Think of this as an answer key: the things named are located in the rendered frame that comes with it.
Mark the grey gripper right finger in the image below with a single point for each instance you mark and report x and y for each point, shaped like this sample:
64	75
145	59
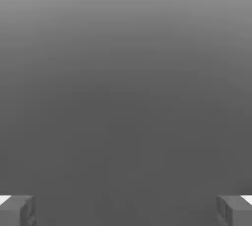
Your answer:
237	211

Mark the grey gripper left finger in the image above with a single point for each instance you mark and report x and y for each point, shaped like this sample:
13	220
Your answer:
13	211

